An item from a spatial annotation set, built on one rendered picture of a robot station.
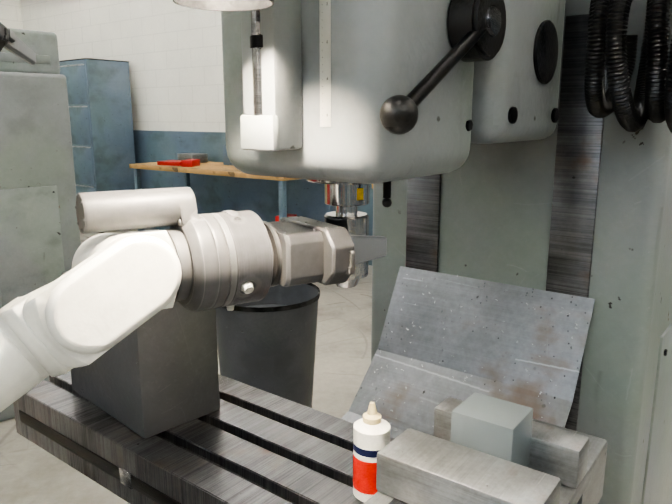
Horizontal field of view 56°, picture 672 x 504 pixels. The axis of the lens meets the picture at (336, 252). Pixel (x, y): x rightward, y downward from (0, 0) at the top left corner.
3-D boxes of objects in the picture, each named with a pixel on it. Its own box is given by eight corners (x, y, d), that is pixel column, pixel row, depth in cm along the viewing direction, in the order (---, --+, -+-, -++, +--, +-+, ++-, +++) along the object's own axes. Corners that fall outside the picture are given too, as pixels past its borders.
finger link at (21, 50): (32, 69, 97) (1, 45, 91) (31, 52, 98) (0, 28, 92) (41, 65, 96) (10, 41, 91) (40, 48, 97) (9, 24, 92)
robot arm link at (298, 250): (356, 211, 59) (239, 221, 52) (355, 309, 61) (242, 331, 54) (291, 196, 69) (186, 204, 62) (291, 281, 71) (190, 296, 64)
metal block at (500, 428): (509, 490, 56) (513, 429, 55) (448, 468, 60) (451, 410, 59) (529, 465, 60) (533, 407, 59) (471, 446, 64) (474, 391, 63)
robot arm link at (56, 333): (199, 283, 52) (55, 394, 46) (165, 276, 59) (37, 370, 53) (154, 218, 49) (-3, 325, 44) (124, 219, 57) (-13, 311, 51)
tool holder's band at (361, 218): (377, 224, 65) (378, 214, 65) (341, 228, 63) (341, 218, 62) (351, 218, 69) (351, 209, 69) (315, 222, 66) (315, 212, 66)
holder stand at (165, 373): (143, 440, 81) (133, 291, 77) (71, 389, 96) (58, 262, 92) (221, 410, 89) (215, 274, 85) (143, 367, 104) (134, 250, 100)
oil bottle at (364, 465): (375, 509, 67) (377, 414, 64) (345, 495, 69) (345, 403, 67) (396, 491, 70) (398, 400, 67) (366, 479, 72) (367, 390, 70)
